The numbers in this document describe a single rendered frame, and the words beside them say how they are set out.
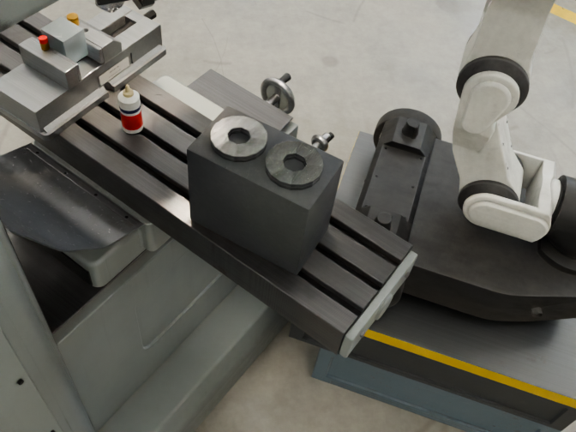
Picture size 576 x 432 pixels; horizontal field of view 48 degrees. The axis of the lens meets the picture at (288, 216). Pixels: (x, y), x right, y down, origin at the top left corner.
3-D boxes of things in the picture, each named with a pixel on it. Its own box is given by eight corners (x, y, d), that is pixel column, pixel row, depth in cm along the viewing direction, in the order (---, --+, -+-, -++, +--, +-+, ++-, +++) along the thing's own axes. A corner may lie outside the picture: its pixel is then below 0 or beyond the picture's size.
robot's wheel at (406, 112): (431, 164, 201) (450, 118, 185) (429, 175, 198) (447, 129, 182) (370, 146, 203) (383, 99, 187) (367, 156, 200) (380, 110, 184)
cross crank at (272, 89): (268, 94, 188) (272, 63, 179) (301, 113, 185) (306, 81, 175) (234, 123, 180) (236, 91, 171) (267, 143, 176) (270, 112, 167)
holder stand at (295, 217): (225, 177, 121) (227, 98, 105) (328, 228, 116) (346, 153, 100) (189, 219, 114) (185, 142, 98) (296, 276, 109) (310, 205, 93)
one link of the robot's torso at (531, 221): (543, 191, 169) (564, 158, 158) (537, 250, 157) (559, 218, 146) (466, 168, 171) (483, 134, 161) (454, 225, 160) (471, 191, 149)
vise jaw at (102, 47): (78, 26, 133) (75, 9, 130) (123, 51, 129) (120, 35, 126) (56, 39, 130) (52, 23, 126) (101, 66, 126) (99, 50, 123)
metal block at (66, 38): (66, 41, 128) (61, 15, 123) (88, 54, 126) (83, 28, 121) (46, 54, 125) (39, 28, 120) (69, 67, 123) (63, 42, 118)
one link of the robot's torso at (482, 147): (523, 180, 168) (537, 20, 133) (515, 238, 156) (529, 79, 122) (463, 175, 174) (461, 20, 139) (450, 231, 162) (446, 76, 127)
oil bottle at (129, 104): (133, 117, 128) (127, 75, 119) (147, 126, 127) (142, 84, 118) (118, 128, 126) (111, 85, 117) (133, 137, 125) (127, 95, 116)
